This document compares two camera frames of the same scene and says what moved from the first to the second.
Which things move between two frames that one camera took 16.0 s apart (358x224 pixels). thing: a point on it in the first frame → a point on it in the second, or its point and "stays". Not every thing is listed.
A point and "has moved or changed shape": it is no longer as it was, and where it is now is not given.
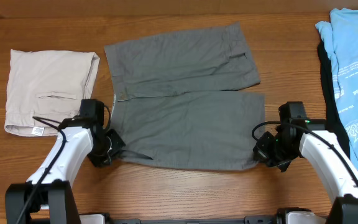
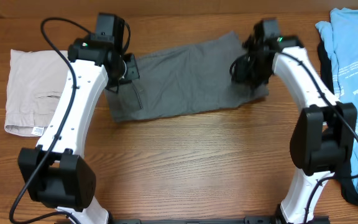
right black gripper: (260, 150) → (240, 77)
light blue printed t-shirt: (352, 38) stays
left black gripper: (99, 160) → (132, 70)
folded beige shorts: (50, 84) stays
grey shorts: (176, 102) has moved or changed shape
